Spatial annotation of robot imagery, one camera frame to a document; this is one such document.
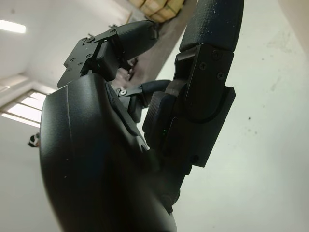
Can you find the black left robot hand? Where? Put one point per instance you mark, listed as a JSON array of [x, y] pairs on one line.
[[96, 157]]

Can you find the ceiling light panel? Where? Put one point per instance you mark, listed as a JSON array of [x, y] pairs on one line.
[[12, 26]]

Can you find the stacked wooden crates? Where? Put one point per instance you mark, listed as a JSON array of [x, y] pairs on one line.
[[154, 8]]

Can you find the bright window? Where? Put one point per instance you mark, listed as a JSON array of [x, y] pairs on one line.
[[26, 106]]

